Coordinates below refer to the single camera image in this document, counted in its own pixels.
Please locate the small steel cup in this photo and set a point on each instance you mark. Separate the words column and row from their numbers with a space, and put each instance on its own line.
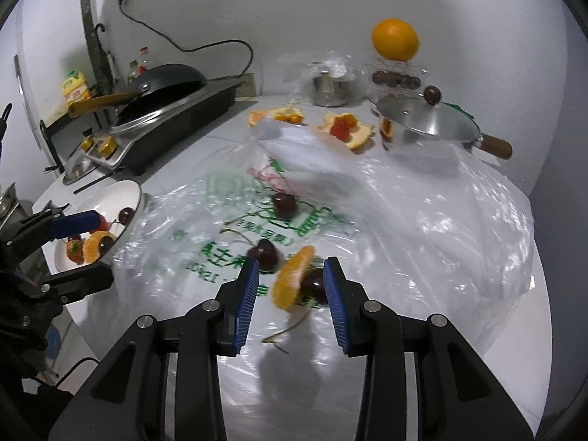
column 330, row 89

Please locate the steel cup in bag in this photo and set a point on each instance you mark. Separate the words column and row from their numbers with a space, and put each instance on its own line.
column 337, row 62

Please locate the whole orange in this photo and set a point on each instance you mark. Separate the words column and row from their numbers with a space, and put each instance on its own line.
column 395, row 39

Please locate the dark oil bottle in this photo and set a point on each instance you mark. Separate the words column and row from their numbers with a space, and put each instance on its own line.
column 133, row 71

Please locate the yellow detergent bottle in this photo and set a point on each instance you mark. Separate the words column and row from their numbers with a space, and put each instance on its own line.
column 76, row 87

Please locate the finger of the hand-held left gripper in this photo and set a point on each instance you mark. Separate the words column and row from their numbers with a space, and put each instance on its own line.
column 76, row 222
column 78, row 280

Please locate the black induction cooker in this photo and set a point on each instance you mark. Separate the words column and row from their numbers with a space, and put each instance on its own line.
column 183, row 124

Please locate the red strawberry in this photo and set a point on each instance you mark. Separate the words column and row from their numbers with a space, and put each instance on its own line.
column 74, row 250
column 100, row 225

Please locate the strawberry on orange peel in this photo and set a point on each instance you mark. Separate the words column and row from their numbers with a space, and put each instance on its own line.
column 341, row 127

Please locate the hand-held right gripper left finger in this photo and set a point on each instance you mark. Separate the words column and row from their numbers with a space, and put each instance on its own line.
column 246, row 305

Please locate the printed clear plastic bag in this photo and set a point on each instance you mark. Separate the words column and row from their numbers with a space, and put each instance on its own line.
column 413, row 239

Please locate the orange segment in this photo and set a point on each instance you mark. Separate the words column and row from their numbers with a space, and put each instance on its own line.
column 289, row 280
column 92, row 248

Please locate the black chopstick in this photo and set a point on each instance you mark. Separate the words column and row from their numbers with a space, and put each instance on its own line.
column 96, row 182

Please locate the steel saucepan lid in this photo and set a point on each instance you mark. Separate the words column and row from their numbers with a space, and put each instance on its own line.
column 427, row 117

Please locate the glass pot lid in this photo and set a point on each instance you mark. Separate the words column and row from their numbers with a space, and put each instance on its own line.
column 80, row 165

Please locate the grey vertical pipe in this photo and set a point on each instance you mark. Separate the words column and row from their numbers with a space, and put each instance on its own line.
column 87, row 9

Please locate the black metal rack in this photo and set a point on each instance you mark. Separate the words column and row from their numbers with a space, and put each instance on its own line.
column 44, row 142

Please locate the orange peel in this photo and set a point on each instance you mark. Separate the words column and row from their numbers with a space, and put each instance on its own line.
column 360, row 135

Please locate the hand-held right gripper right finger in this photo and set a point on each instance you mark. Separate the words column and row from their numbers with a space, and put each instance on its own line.
column 337, row 305

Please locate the black umbrella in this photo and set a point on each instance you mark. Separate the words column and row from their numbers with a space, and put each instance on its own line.
column 103, row 64

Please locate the half peeled orange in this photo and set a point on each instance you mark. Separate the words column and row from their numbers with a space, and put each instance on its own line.
column 275, row 117

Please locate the white plate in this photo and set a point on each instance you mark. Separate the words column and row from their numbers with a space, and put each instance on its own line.
column 124, row 193

